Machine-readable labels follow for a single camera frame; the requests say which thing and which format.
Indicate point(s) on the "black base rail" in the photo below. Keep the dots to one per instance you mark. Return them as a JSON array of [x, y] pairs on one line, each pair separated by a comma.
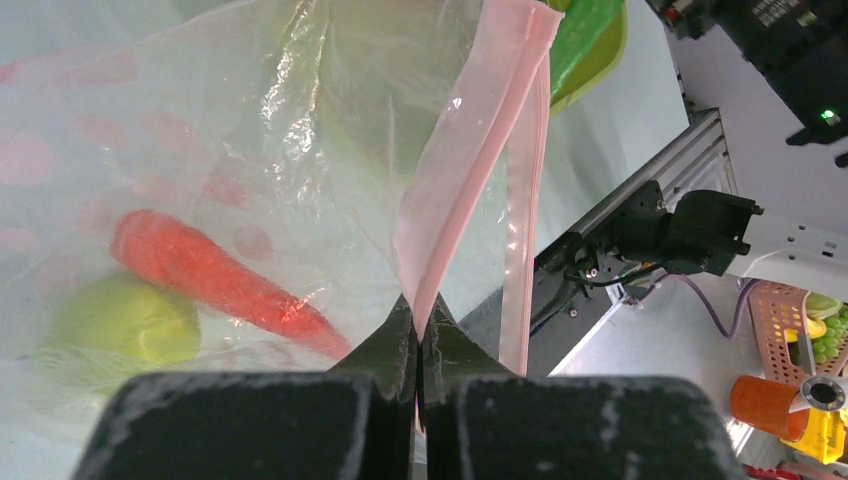
[[673, 215]]

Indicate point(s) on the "yellow box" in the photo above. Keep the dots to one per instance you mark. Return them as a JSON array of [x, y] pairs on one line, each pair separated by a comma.
[[824, 438]]

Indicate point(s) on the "green grape bunch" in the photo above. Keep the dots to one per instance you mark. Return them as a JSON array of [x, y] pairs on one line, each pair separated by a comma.
[[827, 326]]

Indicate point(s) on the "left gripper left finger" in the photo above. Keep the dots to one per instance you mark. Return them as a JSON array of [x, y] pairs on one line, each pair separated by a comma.
[[352, 421]]

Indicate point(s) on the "red chili pepper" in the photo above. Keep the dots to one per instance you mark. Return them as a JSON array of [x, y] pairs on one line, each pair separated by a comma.
[[164, 251]]

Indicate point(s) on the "pink perforated basket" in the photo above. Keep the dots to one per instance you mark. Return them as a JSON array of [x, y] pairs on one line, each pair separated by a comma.
[[778, 312]]

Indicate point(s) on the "orange cup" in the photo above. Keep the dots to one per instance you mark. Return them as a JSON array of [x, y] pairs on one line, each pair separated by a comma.
[[765, 405]]

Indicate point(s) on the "green pear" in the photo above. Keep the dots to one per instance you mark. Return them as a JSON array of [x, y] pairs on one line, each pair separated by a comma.
[[123, 314]]

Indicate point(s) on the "clear zip top bag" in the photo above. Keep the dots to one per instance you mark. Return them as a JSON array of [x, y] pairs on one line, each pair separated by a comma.
[[351, 152]]

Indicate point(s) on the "green plastic bin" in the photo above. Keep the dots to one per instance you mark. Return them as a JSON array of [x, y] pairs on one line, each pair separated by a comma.
[[589, 43]]

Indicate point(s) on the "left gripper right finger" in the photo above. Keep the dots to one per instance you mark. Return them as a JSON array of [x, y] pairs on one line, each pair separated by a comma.
[[481, 421]]

